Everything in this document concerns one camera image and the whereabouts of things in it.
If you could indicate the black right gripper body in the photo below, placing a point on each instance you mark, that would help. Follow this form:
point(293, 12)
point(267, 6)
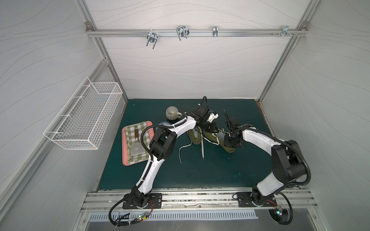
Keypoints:
point(231, 134)

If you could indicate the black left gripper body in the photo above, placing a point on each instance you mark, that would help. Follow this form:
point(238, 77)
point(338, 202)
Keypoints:
point(209, 125)

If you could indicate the green canvas shoe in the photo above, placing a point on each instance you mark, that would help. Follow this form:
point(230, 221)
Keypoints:
point(195, 138)
point(217, 139)

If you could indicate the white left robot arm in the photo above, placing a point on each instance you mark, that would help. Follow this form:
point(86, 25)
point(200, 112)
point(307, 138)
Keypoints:
point(163, 144)

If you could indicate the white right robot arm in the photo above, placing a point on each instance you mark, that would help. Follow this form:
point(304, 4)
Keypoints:
point(288, 166)

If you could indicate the striped ceramic mug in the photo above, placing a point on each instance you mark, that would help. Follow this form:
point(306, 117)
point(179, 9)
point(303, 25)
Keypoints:
point(172, 113)

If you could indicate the green white checkered cloth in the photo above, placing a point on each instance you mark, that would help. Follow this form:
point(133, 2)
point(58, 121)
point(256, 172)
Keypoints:
point(136, 141)

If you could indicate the metal U-bolt clamp middle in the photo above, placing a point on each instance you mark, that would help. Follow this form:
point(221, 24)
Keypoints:
point(182, 32)

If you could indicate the metal u-bolt clamp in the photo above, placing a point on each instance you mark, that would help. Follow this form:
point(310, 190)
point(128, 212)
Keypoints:
point(152, 38)
point(182, 32)

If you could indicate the pink plastic tray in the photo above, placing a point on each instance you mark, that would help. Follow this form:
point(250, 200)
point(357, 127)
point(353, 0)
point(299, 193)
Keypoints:
point(125, 144)

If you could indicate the metal U-bolt clamp left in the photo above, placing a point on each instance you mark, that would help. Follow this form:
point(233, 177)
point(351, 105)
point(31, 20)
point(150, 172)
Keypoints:
point(152, 38)

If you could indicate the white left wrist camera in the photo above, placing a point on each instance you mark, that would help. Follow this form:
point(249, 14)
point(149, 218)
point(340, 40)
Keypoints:
point(212, 117)

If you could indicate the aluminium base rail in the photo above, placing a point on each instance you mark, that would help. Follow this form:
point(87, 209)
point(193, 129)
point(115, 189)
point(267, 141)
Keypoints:
point(192, 199)

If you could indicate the wooden handled utensil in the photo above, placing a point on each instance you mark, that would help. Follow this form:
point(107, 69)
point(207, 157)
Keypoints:
point(137, 148)

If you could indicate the white slotted cable duct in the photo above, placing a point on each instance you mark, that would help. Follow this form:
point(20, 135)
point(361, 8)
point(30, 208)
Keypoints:
point(179, 215)

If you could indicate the metal bracket with screws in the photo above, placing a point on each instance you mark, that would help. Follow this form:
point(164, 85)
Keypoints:
point(285, 33)

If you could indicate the white wire basket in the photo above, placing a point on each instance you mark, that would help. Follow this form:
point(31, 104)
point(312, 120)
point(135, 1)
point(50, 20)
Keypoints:
point(84, 119)

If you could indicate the aluminium top rail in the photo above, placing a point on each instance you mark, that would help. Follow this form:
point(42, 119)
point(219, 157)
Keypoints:
point(193, 33)

